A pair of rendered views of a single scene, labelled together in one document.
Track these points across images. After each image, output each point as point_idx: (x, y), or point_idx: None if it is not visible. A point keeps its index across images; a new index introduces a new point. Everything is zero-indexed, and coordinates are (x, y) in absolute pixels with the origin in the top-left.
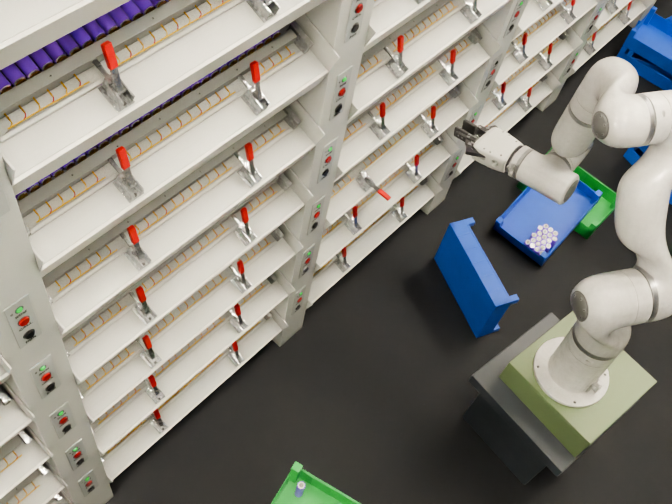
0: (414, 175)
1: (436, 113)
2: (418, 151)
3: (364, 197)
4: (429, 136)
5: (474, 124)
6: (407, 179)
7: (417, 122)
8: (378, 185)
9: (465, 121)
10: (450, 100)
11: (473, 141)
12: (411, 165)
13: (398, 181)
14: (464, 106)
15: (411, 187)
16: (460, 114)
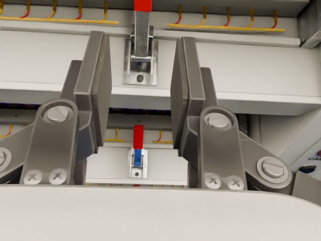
0: (130, 163)
1: (210, 42)
2: (50, 89)
3: (14, 130)
4: (125, 77)
5: (197, 83)
6: (122, 162)
7: (129, 23)
8: None
9: (177, 45)
10: (283, 39)
11: (26, 169)
12: (149, 145)
13: (101, 152)
14: (317, 85)
15: (116, 180)
16: (285, 95)
